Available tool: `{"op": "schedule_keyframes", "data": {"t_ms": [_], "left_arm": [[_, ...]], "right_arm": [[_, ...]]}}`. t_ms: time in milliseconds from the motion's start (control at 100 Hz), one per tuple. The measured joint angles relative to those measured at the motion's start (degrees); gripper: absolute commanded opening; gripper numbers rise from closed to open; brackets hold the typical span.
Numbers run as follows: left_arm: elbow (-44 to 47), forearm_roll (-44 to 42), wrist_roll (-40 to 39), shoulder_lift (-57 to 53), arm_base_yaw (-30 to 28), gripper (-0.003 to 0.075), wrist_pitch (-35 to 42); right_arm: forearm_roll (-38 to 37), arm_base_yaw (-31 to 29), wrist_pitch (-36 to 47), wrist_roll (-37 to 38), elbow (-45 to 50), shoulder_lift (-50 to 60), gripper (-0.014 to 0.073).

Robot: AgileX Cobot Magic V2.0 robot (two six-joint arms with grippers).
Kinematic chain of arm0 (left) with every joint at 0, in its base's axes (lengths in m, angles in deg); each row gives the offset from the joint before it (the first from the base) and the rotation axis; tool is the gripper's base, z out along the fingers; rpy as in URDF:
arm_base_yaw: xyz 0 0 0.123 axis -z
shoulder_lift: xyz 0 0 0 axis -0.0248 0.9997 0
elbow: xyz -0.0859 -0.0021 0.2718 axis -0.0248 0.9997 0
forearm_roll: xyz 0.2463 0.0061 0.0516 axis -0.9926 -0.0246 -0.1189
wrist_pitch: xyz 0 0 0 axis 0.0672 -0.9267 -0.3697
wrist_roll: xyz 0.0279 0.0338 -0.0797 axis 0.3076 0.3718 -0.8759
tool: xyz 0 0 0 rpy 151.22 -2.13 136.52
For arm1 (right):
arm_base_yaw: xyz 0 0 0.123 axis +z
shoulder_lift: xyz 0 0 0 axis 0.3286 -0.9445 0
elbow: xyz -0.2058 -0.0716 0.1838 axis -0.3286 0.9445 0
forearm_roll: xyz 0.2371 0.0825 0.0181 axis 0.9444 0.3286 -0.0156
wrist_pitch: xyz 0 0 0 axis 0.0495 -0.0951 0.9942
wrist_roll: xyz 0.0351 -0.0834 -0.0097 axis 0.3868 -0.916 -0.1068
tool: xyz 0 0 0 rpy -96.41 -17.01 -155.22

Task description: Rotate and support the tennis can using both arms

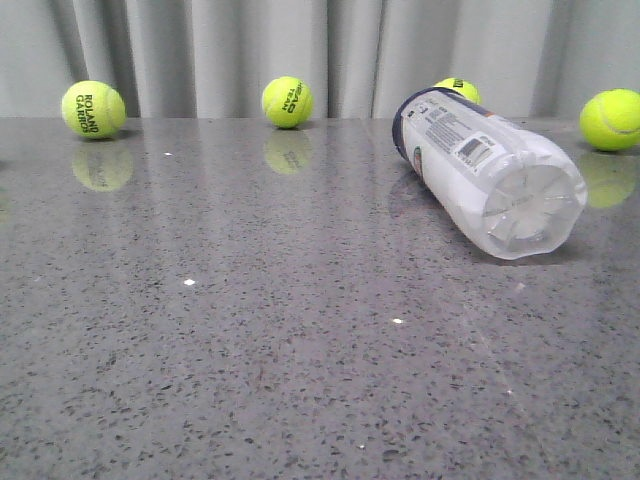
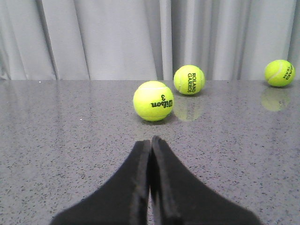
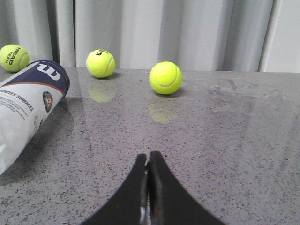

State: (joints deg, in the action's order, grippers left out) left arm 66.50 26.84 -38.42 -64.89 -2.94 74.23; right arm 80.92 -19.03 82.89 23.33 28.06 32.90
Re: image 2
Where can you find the Head Team tennis ball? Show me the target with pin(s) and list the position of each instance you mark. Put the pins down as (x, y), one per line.
(279, 73)

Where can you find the grey curtain backdrop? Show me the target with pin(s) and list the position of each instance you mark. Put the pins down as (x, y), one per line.
(145, 39)

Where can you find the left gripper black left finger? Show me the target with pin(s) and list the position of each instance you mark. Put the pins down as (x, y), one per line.
(122, 200)

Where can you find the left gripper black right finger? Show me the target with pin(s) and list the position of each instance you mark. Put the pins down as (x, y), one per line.
(179, 198)

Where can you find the Roland Garros tennis ball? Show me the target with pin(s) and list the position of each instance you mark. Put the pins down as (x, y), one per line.
(189, 80)

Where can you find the Wilson 3 tennis ball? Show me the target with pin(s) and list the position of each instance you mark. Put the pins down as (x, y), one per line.
(153, 101)

